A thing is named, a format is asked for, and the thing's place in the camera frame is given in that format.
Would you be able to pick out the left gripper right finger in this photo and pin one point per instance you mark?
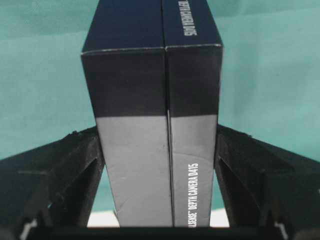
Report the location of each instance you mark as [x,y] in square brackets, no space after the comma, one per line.
[268,187]

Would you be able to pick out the green table cloth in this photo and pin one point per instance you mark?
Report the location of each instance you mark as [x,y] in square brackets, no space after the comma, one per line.
[270,86]

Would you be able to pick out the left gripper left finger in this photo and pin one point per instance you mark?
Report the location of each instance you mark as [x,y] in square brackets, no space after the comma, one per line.
[53,185]

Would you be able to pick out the black box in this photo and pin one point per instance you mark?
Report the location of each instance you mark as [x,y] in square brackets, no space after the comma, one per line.
[153,72]

